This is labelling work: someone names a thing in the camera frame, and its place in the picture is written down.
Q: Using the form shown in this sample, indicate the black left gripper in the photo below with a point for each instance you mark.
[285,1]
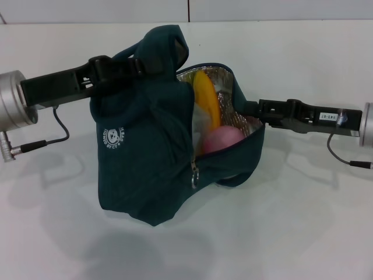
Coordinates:
[58,86]

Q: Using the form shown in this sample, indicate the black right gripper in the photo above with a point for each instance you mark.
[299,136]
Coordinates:
[320,119]

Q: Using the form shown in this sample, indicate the pink peach toy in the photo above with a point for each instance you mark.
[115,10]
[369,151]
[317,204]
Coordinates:
[224,140]

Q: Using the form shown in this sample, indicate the yellow banana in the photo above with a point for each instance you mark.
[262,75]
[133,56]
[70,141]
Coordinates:
[208,99]

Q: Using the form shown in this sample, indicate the dark teal insulated lunch bag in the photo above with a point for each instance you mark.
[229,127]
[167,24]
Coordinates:
[145,175]

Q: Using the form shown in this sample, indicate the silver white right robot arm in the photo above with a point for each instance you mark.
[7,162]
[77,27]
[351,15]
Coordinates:
[367,125]

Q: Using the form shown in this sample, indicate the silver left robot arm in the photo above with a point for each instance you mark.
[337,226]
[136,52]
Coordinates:
[13,99]

